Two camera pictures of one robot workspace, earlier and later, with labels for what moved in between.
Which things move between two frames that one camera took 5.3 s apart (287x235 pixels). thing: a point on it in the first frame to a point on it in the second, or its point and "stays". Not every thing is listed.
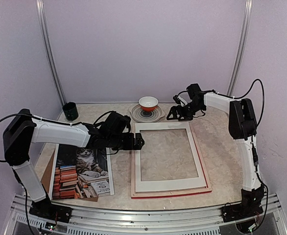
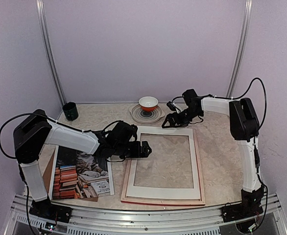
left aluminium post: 50,50 stays
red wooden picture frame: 169,192 to 201,201
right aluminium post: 241,48 stays
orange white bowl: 148,103 stays
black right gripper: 174,109 stays
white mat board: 168,184 to 164,192
